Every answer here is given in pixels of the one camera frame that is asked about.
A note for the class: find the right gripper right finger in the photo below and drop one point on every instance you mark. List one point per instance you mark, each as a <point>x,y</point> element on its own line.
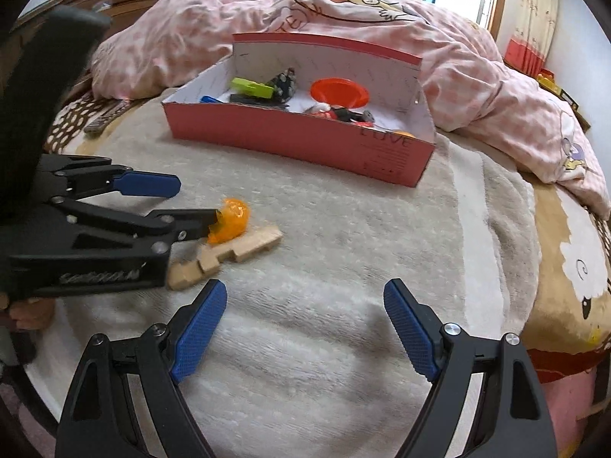
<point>511,418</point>

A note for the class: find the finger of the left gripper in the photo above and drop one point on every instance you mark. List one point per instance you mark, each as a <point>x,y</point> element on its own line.
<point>89,229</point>
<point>80,176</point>

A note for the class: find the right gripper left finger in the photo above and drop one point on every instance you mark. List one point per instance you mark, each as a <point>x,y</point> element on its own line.
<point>99,418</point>

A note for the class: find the orange translucent capsule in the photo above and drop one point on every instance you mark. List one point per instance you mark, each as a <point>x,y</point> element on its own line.
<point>232,222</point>

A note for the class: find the blue plastic cylinder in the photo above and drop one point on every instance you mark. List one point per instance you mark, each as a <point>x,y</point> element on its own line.
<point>209,100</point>

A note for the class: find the orange plastic funnel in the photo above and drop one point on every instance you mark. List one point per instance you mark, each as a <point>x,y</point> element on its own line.
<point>340,92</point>

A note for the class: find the orange ball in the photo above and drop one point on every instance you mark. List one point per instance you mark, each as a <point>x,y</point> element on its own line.
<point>404,133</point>

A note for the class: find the dark transparent plastic tray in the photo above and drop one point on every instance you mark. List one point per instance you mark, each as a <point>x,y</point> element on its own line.
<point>270,103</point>

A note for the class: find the grey perforated plastic block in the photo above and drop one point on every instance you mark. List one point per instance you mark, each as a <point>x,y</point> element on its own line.
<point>364,118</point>

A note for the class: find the person's left hand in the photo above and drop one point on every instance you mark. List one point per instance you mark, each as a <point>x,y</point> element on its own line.
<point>30,315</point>

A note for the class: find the wooden notched block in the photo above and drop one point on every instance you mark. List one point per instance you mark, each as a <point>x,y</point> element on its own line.
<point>184,274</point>

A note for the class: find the black remote control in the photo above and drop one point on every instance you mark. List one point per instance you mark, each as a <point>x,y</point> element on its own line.
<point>98,126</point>

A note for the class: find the black patterned pyramid puzzle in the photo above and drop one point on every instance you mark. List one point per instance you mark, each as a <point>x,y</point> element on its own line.
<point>283,85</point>

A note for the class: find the sheep pattern bed sheet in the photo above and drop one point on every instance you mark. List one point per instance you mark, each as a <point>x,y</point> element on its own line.
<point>568,271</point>

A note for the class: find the beige fleece blanket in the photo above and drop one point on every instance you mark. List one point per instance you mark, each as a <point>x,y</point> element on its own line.
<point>310,271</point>

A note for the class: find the white red capsule toy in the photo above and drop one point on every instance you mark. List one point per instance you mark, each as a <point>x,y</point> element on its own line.
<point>322,110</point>

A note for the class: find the red cardboard shoe box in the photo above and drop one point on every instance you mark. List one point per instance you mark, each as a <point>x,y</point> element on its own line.
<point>395,148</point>

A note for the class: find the yellow box on cabinet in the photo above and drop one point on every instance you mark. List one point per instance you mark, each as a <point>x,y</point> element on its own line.
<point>546,80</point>

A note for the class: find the right pink floral curtain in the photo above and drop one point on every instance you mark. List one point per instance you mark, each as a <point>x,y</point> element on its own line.
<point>531,40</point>

